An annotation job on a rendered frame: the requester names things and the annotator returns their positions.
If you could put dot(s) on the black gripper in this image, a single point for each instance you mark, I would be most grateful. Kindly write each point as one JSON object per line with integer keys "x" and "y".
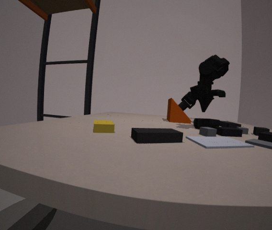
{"x": 205, "y": 98}

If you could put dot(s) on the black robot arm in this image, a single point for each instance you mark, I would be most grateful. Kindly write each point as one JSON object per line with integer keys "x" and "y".
{"x": 212, "y": 68}

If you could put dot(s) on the yellow block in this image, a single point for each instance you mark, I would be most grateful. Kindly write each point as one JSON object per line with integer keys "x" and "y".
{"x": 103, "y": 126}

